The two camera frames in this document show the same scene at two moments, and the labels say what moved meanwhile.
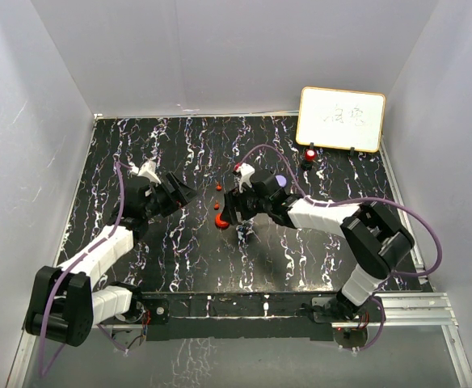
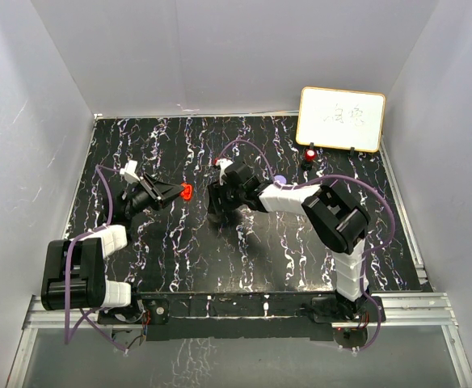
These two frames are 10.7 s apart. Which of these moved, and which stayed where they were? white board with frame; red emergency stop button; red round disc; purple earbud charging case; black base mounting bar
Moved: red round disc
Stayed: white board with frame; purple earbud charging case; red emergency stop button; black base mounting bar
